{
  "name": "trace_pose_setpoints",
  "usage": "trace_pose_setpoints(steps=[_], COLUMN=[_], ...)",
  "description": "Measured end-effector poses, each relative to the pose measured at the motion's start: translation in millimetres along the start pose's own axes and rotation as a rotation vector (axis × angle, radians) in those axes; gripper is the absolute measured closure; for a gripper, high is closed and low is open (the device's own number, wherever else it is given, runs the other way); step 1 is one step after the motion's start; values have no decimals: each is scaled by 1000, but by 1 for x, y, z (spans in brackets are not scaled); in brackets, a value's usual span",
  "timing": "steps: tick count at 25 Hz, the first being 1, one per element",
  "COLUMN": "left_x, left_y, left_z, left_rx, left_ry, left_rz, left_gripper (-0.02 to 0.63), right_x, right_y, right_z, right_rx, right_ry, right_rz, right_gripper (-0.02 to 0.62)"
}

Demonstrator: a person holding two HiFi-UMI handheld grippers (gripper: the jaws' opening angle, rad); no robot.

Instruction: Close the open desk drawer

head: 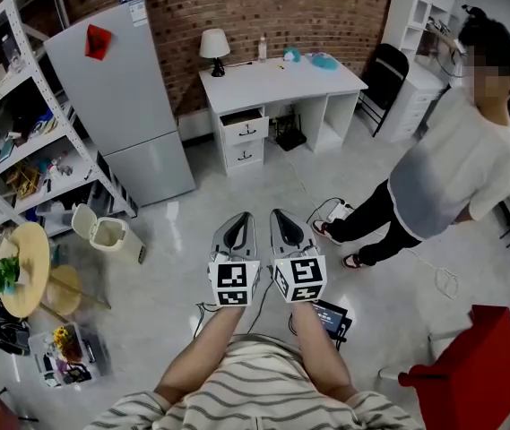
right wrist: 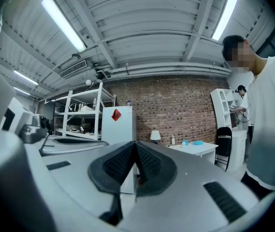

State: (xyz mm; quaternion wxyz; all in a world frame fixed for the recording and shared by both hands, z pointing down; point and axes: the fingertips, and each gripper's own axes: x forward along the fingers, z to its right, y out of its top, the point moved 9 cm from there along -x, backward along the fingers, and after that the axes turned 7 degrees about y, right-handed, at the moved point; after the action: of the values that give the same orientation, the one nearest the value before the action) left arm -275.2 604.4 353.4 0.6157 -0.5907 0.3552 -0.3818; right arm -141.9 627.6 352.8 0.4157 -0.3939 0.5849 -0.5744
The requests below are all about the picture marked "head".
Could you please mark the person's right forearm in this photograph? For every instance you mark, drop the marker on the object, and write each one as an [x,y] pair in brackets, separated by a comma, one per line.
[322,352]

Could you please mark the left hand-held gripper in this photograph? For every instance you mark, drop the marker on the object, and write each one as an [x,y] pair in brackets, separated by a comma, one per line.
[232,280]

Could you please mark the clear storage box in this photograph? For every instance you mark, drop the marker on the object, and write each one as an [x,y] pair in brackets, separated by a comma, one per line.
[68,356]

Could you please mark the black router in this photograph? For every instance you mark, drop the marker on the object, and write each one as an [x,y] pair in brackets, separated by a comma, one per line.
[291,139]

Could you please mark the green potted plant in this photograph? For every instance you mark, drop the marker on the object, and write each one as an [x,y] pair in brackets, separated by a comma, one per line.
[3,273]

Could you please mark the clear water bottle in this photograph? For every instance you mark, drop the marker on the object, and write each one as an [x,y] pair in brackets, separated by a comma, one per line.
[262,49]

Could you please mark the beige trash bin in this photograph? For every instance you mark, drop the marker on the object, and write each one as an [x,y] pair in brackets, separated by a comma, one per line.
[106,235]

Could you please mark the grey fridge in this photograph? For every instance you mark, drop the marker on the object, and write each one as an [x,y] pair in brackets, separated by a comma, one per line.
[120,105]

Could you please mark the teal fluff in plastic bag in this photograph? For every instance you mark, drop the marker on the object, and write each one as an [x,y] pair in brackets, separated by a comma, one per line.
[324,62]

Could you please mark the teal and white fluffy toy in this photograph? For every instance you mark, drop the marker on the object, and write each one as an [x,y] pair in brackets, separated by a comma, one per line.
[291,54]

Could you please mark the white cabinet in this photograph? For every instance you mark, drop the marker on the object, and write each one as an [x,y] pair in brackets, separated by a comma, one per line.
[411,101]

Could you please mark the black folding chair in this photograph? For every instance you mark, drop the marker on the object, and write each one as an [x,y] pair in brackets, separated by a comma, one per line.
[386,74]

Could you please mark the person's striped shirt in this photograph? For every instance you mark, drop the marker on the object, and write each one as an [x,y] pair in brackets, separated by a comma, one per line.
[259,392]

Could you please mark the red paper decoration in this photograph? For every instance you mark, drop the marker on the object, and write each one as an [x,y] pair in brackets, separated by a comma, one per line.
[97,40]

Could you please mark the white closed drawer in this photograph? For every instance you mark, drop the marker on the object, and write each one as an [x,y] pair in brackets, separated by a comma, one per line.
[245,156]

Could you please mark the person's left forearm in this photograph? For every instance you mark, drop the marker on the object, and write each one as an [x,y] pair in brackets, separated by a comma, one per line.
[201,352]

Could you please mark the black screen device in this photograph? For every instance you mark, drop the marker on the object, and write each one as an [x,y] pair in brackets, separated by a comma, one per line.
[328,316]

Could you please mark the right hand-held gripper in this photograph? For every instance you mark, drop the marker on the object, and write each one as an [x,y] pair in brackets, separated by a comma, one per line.
[301,271]

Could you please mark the round wooden stool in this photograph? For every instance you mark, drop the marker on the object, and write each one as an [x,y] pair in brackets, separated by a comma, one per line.
[64,291]

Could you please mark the white desk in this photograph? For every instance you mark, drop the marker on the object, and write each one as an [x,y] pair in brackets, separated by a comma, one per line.
[277,83]

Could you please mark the white shade table lamp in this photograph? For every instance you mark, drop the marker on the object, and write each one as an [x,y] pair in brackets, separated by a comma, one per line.
[214,43]

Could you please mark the red chair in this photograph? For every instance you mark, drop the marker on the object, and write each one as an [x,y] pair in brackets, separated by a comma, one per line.
[474,365]

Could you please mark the fridge label sticker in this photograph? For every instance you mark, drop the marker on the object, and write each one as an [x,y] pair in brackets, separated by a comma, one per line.
[138,12]

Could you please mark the round wooden table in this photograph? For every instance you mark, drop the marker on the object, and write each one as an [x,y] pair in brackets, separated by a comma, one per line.
[30,249]

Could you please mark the white metal shelf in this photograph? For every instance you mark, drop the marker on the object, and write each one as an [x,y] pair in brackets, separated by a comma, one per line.
[30,148]

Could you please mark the white power strip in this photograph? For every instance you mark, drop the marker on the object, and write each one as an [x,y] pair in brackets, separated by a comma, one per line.
[339,211]

